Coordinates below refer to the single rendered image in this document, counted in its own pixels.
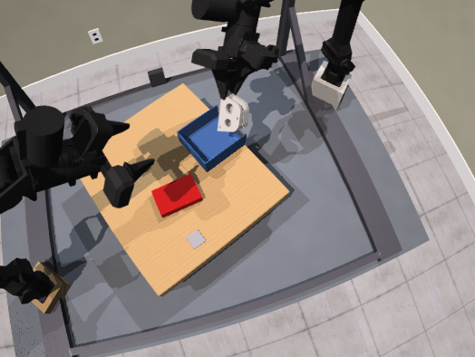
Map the red block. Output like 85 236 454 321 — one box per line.
151 174 203 217

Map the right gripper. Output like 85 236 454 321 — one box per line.
61 120 155 208

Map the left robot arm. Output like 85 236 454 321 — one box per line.
191 0 364 87

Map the black metal overhead frame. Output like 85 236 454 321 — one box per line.
0 0 314 121

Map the blue open-top tray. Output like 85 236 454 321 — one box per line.
179 111 247 172

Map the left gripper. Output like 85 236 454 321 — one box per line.
191 23 260 100

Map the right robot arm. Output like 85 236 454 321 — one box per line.
0 105 113 304

